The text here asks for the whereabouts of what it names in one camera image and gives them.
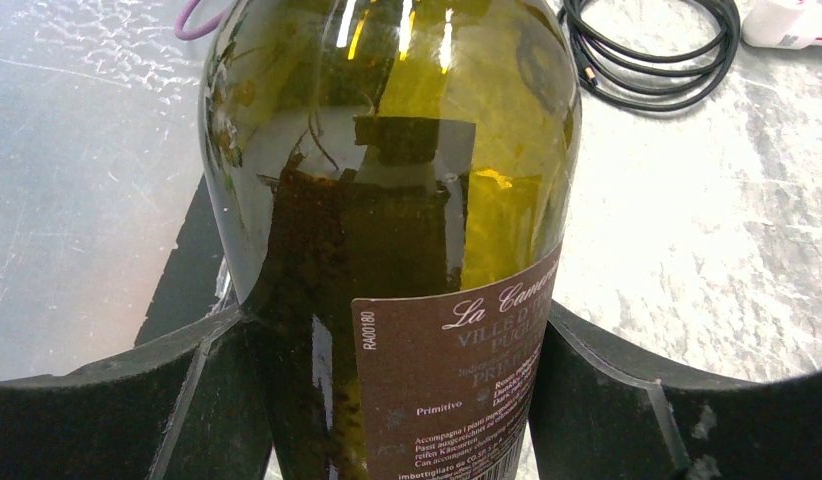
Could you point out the dark green wine bottle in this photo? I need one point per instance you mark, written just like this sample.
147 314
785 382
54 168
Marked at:
390 181

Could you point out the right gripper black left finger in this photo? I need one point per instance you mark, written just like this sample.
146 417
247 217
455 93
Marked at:
188 405

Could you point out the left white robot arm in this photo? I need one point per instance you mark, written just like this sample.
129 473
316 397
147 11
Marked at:
780 24

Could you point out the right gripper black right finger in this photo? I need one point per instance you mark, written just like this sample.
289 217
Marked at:
605 408

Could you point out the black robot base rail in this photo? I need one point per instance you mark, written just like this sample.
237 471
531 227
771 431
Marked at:
195 282

